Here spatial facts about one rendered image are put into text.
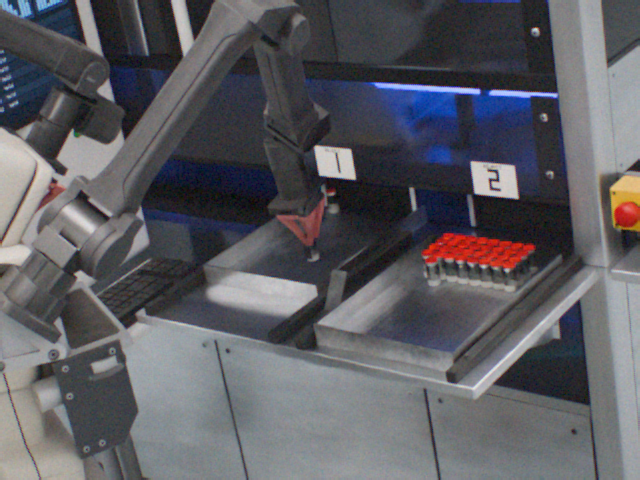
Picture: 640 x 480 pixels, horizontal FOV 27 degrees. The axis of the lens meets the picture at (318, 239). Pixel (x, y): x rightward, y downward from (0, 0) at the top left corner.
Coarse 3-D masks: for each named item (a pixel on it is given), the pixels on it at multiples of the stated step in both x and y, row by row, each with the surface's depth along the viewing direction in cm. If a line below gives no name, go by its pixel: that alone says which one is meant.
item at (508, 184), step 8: (472, 168) 223; (480, 168) 222; (488, 168) 221; (496, 168) 220; (504, 168) 219; (512, 168) 218; (480, 176) 223; (488, 176) 222; (504, 176) 220; (512, 176) 219; (480, 184) 224; (488, 184) 223; (496, 184) 222; (504, 184) 221; (512, 184) 220; (480, 192) 225; (488, 192) 223; (496, 192) 222; (504, 192) 221; (512, 192) 220
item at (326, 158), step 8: (320, 152) 243; (328, 152) 242; (336, 152) 241; (344, 152) 240; (320, 160) 244; (328, 160) 243; (336, 160) 242; (344, 160) 241; (320, 168) 245; (328, 168) 244; (336, 168) 243; (344, 168) 241; (352, 168) 240; (328, 176) 245; (336, 176) 244; (344, 176) 242; (352, 176) 241
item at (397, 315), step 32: (416, 256) 228; (384, 288) 222; (416, 288) 221; (448, 288) 219; (480, 288) 217; (320, 320) 209; (352, 320) 214; (384, 320) 212; (416, 320) 211; (448, 320) 209; (480, 320) 207; (384, 352) 201; (416, 352) 197; (448, 352) 193
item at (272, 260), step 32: (320, 224) 253; (352, 224) 250; (384, 224) 247; (416, 224) 243; (224, 256) 240; (256, 256) 244; (288, 256) 242; (320, 256) 239; (352, 256) 237; (256, 288) 231; (288, 288) 225; (320, 288) 222
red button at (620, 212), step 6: (624, 204) 205; (630, 204) 205; (618, 210) 205; (624, 210) 204; (630, 210) 204; (636, 210) 204; (618, 216) 205; (624, 216) 205; (630, 216) 204; (636, 216) 204; (618, 222) 206; (624, 222) 205; (630, 222) 205; (636, 222) 205
